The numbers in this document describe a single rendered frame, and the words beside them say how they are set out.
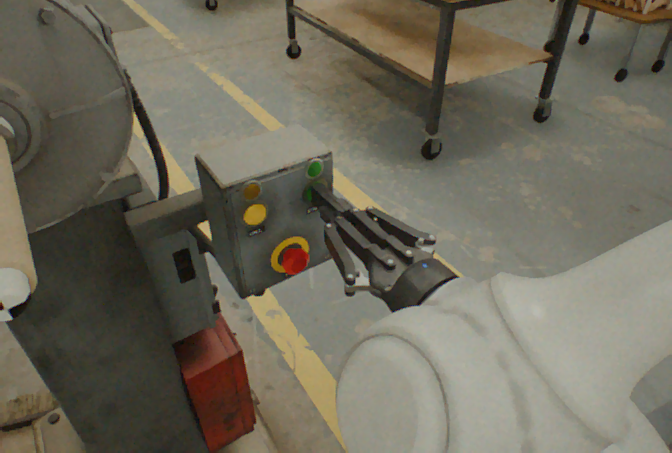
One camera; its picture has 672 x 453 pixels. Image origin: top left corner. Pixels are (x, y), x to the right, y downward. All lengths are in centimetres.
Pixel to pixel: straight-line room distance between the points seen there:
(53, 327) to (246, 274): 33
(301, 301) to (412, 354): 169
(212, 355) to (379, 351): 81
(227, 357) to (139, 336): 20
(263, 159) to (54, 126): 24
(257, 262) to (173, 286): 28
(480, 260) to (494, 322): 190
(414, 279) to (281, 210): 23
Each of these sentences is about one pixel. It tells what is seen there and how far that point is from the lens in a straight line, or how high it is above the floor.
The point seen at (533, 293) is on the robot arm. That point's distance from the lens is 28.
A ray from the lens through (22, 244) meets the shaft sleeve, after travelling 34.
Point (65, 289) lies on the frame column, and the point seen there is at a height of 92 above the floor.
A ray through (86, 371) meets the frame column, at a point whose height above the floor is 73.
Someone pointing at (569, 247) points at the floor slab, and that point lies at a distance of 237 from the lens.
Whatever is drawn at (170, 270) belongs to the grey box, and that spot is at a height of 85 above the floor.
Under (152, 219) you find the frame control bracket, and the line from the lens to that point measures 69.
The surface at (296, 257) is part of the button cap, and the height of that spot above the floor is 99.
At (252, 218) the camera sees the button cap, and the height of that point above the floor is 107.
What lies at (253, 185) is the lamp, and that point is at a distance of 59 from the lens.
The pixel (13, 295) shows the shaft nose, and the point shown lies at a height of 126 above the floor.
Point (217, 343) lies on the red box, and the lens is 106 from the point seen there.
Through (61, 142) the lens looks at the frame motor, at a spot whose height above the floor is 122.
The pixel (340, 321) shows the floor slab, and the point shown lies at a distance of 186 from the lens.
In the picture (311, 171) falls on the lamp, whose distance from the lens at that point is 62.
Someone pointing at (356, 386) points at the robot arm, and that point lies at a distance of 26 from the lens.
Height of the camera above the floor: 145
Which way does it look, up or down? 37 degrees down
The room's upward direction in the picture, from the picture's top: straight up
